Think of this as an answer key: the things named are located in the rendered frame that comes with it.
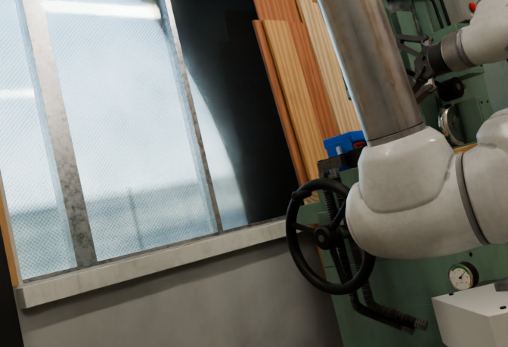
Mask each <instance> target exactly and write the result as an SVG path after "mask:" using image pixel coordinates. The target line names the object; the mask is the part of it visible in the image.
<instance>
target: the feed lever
mask: <svg viewBox="0 0 508 347"><path fill-rule="evenodd" d="M405 69H406V72H407V74H408V75H409V76H412V77H414V76H415V74H416V73H415V72H414V71H412V70H409V69H407V68H405ZM434 82H435V85H436V86H438V94H439V96H440V98H441V99H442V100H443V101H445V102H448V101H452V100H454V99H457V98H461V97H462V96H463V94H464V89H466V85H465V84H463V83H462V82H461V80H460V79H458V78H457V77H453V78H450V79H447V80H445V81H443V82H438V81H436V80H434Z"/></svg>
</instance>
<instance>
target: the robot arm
mask: <svg viewBox="0 0 508 347"><path fill-rule="evenodd" d="M475 2H476V7H475V13H474V15H473V16H472V19H471V21H470V25H468V26H466V27H464V28H461V29H459V30H458V31H455V32H453V33H450V34H448V35H446V36H445V37H444V38H443V39H442V40H441V41H440V42H436V43H435V44H432V45H431V42H433V40H434V39H433V37H431V36H428V35H423V36H410V35H403V34H397V35H396V41H395V37H394V34H393V31H392V28H391V26H390V23H389V19H388V17H387V14H386V10H385V8H384V5H383V2H382V0H317V4H318V7H319V9H320V12H321V16H322V18H323V20H324V24H325V25H326V27H327V31H328V33H329V36H330V39H331V42H332V44H333V48H334V51H335V53H336V56H337V59H338V61H339V65H340V68H341V71H342V74H343V76H344V79H345V83H346V85H347V88H348V91H349V94H350V96H351V99H352V103H353V105H354V107H355V111H356V113H357V116H358V120H359V123H360V124H361V128H362V131H363V133H364V137H365V140H366V142H367V146H366V147H364V148H363V150H362V152H361V155H360V157H359V160H358V170H359V182H357V183H355V184H353V186H352V188H351V190H350V191H349V194H348V197H347V200H346V208H345V217H346V222H347V225H348V229H349V231H350V234H351V236H352V238H353V239H354V241H355V242H356V244H357V245H358V246H359V247H360V248H362V249H363V250H365V251H366V252H368V253H369V254H371V255H373V256H377V257H380V258H384V259H394V260H420V259H431V258H436V257H441V256H449V255H452V254H456V253H461V252H465V251H468V250H471V249H475V248H477V247H480V246H486V245H489V244H506V243H508V108H506V109H504V110H500V111H497V112H496V113H494V114H493V115H492V116H491V117H490V118H489V119H488V120H486V121H485V122H484V123H483V124H482V126H481V128H480V129H479V131H478V132H477V134H476V138H477V142H478V145H477V146H475V147H473V148H471V149H470V150H468V151H466V152H465V153H460V154H457V155H456V154H455V152H454V150H453V149H452V147H451V146H450V145H449V143H448V142H447V140H446V138H445V136H444V135H443V134H442V133H441V132H439V131H437V130H435V129H434V128H432V127H430V126H425V124H424V121H423V118H422V116H421V113H420V109H419V107H418V105H419V104H420V103H421V102H422V101H423V100H424V99H425V98H426V97H427V96H428V95H429V94H431V93H433V92H434V91H437V90H438V86H436V85H435V82H434V79H435V78H436V77H437V76H442V75H444V74H446V73H450V72H453V71H454V72H456V73H458V72H461V71H464V70H468V69H469V68H472V67H477V66H478V65H481V64H492V63H496V62H499V61H502V60H506V59H508V0H475ZM404 42H414V43H420V44H423V45H425V47H424V48H423V49H422V51H421V52H418V51H416V50H414V49H412V48H410V47H408V46H406V45H404ZM401 50H403V51H406V52H407V53H409V54H412V55H413V56H415V57H416V59H415V61H414V65H415V73H416V74H415V76H414V77H413V81H412V83H410V80H409V78H408V75H407V72H406V69H405V67H404V63H403V60H402V58H401V54H400V53H401ZM420 77H423V78H422V79H419V78H420ZM427 80H428V82H427ZM426 82H427V83H426ZM425 83H426V84H425ZM424 84H425V86H423V87H422V88H421V86H422V85H424Z"/></svg>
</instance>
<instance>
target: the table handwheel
mask: <svg viewBox="0 0 508 347"><path fill-rule="evenodd" d="M308 190H310V191H311V192H313V191H317V190H329V191H332V192H334V193H336V194H338V195H340V196H341V197H342V198H343V199H344V200H345V201H344V203H343V205H342V207H341V209H340V210H339V212H338V214H337V215H336V217H335V218H334V220H333V222H332V223H329V224H327V225H321V226H319V227H317V228H316V229H315V228H310V227H308V226H305V225H301V224H299V223H296V219H297V214H298V211H299V207H300V205H301V203H302V201H303V200H300V201H294V200H292V199H291V201H290V204H289V206H288V209H287V216H286V236H287V244H288V247H289V250H290V254H291V256H292V258H293V261H294V262H295V264H296V266H297V268H298V269H299V271H300V272H301V274H302V275H303V276H304V277H305V279H306V280H307V281H308V282H309V283H311V284H312V285H313V286H314V287H316V288H318V289H319V290H321V291H323V292H325V293H329V294H332V295H346V294H349V293H353V292H354V291H356V290H358V289H359V288H361V287H362V286H363V285H364V284H365V283H366V282H367V280H368V278H369V277H370V275H371V273H372V271H373V267H374V265H375V261H376V256H373V255H371V254H369V253H368V252H366V251H364V259H363V262H362V265H361V268H360V270H359V271H358V273H357V274H356V275H355V276H354V277H353V278H352V279H351V280H350V281H348V280H347V278H346V275H345V272H344V270H343V267H342V264H341V261H340V259H339V255H338V252H337V250H336V247H338V246H339V245H340V244H341V243H342V240H344V239H348V233H349V232H348V228H347V227H346V226H345V225H340V226H339V224H340V222H341V221H342V218H343V216H344V215H345V208H346V200H347V197H348V194H349V191H350V190H351V189H350V188H349V187H347V186H346V185H344V184H343V183H341V182H339V181H336V180H333V179H329V178H316V179H314V180H311V181H308V182H306V183H304V184H303V185H302V186H301V187H300V188H299V189H298V190H297V191H308ZM296 230H300V231H304V232H306V233H309V234H312V235H314V241H315V243H316V244H317V246H318V247H319V248H320V249H322V250H329V251H330V254H331V256H332V259H333V262H334V264H335V266H336V270H337V273H338V275H339V279H340V282H341V283H331V282H329V281H326V280H324V279H323V278H321V277H319V276H318V275H317V274H316V273H315V272H314V271H313V270H312V269H311V268H310V266H309V265H308V263H307V262H306V260H305V258H304V256H303V254H302V252H301V249H300V247H299V242H298V239H297V234H296Z"/></svg>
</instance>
